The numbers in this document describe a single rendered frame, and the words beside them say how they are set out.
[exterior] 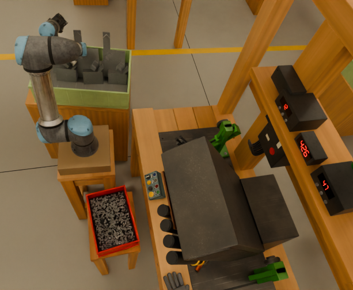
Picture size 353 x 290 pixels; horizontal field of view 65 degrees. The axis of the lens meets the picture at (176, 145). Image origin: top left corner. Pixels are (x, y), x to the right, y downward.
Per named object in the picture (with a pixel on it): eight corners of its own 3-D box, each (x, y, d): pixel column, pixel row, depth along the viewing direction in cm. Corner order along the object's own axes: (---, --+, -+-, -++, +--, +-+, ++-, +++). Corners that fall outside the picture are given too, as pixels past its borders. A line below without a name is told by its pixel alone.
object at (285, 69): (283, 103, 114) (292, 92, 108) (269, 77, 121) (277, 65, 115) (298, 102, 116) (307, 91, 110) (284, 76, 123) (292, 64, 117)
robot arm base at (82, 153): (68, 156, 155) (65, 147, 147) (73, 133, 163) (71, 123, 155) (97, 157, 157) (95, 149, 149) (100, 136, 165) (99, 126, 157)
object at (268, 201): (234, 257, 145) (262, 244, 116) (218, 201, 159) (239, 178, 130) (266, 250, 149) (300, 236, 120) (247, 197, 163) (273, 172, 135)
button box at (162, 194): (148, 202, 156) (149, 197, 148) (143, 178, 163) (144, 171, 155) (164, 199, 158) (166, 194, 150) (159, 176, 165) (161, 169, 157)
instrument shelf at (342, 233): (344, 284, 87) (353, 283, 84) (247, 73, 129) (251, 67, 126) (405, 267, 93) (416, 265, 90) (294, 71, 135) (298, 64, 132)
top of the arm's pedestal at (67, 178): (58, 182, 159) (57, 179, 156) (60, 134, 175) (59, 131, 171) (115, 177, 166) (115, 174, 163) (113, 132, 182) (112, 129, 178)
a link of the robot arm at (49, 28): (38, 40, 144) (35, 23, 140) (45, 36, 154) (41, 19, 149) (54, 41, 145) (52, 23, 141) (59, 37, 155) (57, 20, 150)
